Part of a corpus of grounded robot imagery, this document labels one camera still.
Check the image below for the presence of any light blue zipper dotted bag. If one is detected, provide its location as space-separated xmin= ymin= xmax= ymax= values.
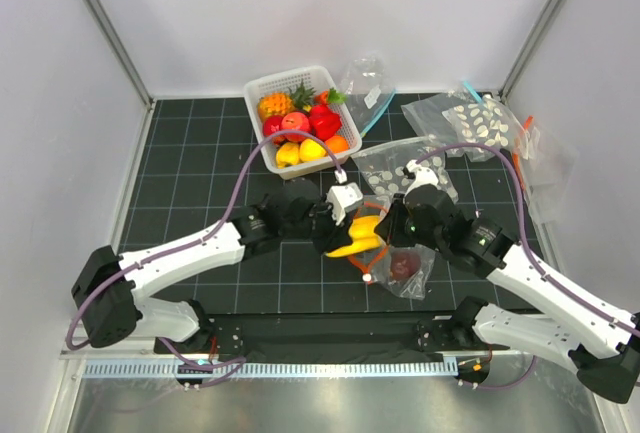
xmin=401 ymin=88 xmax=531 ymax=162

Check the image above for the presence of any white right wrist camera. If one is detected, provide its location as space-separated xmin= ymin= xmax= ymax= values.
xmin=403 ymin=160 xmax=439 ymax=195

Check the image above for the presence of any red strawberry with leaves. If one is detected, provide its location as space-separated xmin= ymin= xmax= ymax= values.
xmin=314 ymin=88 xmax=346 ymax=105

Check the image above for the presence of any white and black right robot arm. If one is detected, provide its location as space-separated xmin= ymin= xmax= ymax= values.
xmin=375 ymin=186 xmax=639 ymax=404

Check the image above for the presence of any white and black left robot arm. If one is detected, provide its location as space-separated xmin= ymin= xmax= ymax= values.
xmin=66 ymin=184 xmax=363 ymax=353

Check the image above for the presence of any yellow bell pepper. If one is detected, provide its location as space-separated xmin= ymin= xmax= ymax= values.
xmin=275 ymin=142 xmax=301 ymax=169

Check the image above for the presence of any red bell pepper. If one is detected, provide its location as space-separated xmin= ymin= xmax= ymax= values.
xmin=309 ymin=104 xmax=342 ymax=141

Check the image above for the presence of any orange zipper bag at right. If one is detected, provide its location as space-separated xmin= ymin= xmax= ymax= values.
xmin=512 ymin=116 xmax=578 ymax=224

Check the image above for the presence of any yellow banana bunch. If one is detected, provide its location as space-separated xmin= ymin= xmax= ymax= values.
xmin=326 ymin=215 xmax=384 ymax=258

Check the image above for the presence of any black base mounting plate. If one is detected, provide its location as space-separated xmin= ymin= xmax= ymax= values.
xmin=176 ymin=312 xmax=488 ymax=364

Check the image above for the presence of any orange fruit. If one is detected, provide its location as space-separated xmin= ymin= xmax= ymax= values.
xmin=325 ymin=135 xmax=350 ymax=155

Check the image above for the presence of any aluminium frame post right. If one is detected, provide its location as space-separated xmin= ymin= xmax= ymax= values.
xmin=500 ymin=0 xmax=566 ymax=101

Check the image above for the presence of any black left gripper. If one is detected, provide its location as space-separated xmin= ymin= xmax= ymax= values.
xmin=282 ymin=194 xmax=354 ymax=256

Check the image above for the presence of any orange zipper clear bag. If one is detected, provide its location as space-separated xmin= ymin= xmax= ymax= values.
xmin=347 ymin=195 xmax=436 ymax=300

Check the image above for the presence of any black cutting mat with grid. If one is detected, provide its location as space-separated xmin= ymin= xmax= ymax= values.
xmin=119 ymin=97 xmax=526 ymax=314

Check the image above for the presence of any aluminium frame post left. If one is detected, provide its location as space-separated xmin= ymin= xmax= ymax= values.
xmin=83 ymin=0 xmax=153 ymax=109

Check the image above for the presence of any slotted white cable duct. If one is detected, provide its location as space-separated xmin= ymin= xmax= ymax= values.
xmin=82 ymin=357 xmax=458 ymax=379

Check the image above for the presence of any yellow lemon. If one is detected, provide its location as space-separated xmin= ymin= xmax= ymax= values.
xmin=299 ymin=139 xmax=327 ymax=163

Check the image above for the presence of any dark red plum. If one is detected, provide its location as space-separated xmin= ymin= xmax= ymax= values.
xmin=390 ymin=251 xmax=421 ymax=281

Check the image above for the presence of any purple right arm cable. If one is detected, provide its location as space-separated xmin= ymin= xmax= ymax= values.
xmin=414 ymin=141 xmax=640 ymax=389

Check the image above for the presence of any aluminium frame post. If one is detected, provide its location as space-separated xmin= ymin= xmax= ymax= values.
xmin=500 ymin=0 xmax=566 ymax=101
xmin=83 ymin=0 xmax=153 ymax=109

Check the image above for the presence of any white dotted clear bag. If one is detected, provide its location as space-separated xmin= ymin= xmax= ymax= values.
xmin=352 ymin=137 xmax=459 ymax=203

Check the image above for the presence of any blue zipper clear bag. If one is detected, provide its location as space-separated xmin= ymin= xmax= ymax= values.
xmin=339 ymin=55 xmax=396 ymax=138

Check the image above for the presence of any orange toy pineapple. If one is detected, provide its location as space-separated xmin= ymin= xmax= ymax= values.
xmin=257 ymin=92 xmax=295 ymax=122

